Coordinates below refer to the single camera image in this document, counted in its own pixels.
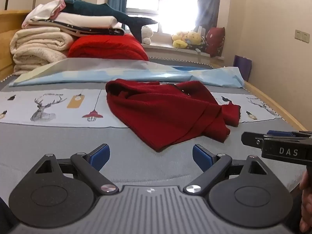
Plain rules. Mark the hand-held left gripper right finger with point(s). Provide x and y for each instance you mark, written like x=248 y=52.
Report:
x=201 y=156

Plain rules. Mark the cream folded fleece blanket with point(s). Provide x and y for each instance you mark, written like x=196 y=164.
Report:
x=36 y=46

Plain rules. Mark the folded white and pink bedding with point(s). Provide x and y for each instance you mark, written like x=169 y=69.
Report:
x=97 y=31

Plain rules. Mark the red patterned cushion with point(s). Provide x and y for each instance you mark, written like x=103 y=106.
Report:
x=215 y=41

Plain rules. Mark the yellow multicoloured plush toy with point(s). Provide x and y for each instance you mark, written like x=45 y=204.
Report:
x=195 y=39

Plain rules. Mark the red folded blanket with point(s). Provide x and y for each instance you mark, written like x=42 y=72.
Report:
x=104 y=47

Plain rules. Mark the yellow duck plush toy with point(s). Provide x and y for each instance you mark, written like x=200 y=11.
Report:
x=180 y=41

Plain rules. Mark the person's right hand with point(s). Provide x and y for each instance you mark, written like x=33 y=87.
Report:
x=307 y=199

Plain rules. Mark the dark teal shark plush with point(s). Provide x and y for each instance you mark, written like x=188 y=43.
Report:
x=97 y=9

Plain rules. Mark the dark red knit sweater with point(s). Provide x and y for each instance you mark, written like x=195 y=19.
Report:
x=165 y=117

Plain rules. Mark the light blue plastic sheet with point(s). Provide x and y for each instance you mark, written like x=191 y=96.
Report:
x=73 y=76

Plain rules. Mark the beige wall socket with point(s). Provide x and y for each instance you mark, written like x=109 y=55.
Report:
x=298 y=34
x=305 y=37

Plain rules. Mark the window sill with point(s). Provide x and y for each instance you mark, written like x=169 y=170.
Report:
x=165 y=51

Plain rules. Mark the wooden headboard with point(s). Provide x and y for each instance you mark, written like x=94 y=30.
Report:
x=9 y=29

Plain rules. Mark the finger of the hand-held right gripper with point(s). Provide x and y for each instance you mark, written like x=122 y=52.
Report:
x=252 y=140
x=280 y=133

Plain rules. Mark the white folded quilt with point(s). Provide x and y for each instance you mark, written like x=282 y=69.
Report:
x=85 y=20

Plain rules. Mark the white plush toy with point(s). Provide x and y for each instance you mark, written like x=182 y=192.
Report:
x=147 y=33

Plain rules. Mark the window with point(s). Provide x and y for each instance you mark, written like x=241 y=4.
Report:
x=165 y=2

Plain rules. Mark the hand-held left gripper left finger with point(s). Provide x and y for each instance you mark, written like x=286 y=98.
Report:
x=101 y=154

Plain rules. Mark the purple paper bag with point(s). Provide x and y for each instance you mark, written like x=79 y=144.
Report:
x=242 y=67

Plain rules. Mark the white and pink garment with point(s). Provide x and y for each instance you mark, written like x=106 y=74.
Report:
x=41 y=12

